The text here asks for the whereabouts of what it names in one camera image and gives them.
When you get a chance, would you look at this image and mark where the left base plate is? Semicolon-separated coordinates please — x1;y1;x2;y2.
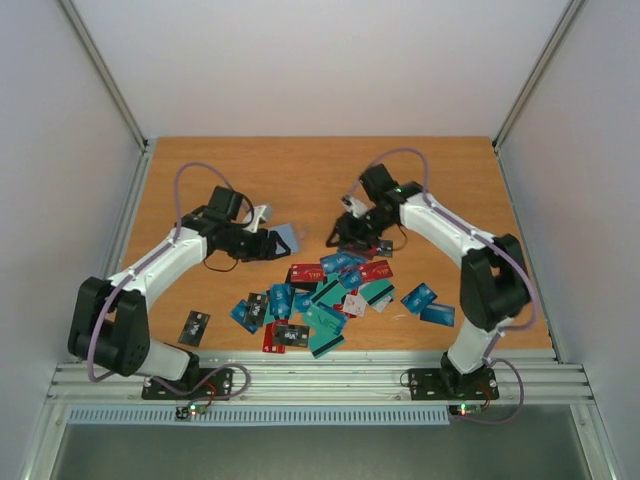
141;367;234;401

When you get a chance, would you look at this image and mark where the red card bottom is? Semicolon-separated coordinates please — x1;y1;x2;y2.
262;320;288;354

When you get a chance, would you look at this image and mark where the red vip card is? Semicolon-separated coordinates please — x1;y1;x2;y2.
357;260;393;283
286;263;325;283

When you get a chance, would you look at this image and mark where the teal VIP card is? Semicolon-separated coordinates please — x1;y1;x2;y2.
303;303;347;336

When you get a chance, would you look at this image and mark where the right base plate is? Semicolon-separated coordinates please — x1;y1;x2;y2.
407;367;500;401

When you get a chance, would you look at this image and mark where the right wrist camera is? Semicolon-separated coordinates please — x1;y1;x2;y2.
341;195;368;218

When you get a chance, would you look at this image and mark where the white card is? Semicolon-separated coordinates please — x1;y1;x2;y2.
342;294;368;317

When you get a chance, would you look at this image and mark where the blue slotted cable duct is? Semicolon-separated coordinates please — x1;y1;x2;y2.
67;405;450;427

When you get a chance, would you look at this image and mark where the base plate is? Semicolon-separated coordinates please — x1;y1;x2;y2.
407;367;500;401
141;367;234;401

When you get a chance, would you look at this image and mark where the blue card left bottom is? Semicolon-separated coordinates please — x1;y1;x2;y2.
230;300;259;334

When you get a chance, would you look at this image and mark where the black VIP card left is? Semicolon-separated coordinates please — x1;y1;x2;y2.
245;293;268;327

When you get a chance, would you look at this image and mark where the blue card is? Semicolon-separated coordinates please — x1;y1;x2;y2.
420;303;456;328
230;300;259;334
401;283;438;315

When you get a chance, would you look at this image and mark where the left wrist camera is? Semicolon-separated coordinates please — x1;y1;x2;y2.
242;204;274;233

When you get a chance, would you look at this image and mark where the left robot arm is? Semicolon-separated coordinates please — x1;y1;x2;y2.
67;186;290;398

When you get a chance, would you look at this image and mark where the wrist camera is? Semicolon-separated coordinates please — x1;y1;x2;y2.
242;204;274;233
341;195;368;218

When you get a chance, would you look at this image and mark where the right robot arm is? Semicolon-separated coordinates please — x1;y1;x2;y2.
326;164;534;399

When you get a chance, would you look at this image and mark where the red VIP card upper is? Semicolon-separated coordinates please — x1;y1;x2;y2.
286;263;325;283

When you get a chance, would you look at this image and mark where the red VIP card centre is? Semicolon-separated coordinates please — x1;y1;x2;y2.
357;260;393;283

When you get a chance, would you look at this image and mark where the teal card magnetic stripe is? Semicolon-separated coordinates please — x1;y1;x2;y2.
308;333;345;358

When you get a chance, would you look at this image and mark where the blue card far right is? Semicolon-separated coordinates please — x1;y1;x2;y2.
420;303;456;328

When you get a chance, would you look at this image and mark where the black card lone left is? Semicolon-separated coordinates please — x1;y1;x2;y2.
178;311;210;347

